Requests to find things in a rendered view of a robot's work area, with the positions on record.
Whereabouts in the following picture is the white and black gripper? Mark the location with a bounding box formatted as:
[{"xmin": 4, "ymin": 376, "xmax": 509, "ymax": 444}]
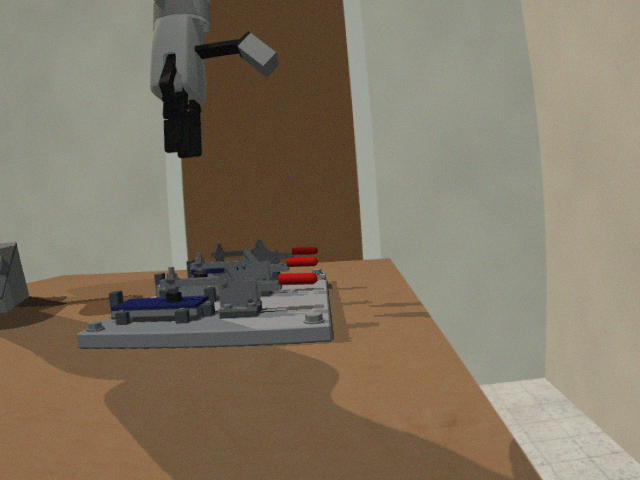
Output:
[{"xmin": 150, "ymin": 13, "xmax": 210, "ymax": 158}]

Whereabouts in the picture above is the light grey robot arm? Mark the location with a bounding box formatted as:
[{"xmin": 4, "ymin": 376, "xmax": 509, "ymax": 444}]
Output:
[{"xmin": 153, "ymin": 0, "xmax": 279, "ymax": 78}]

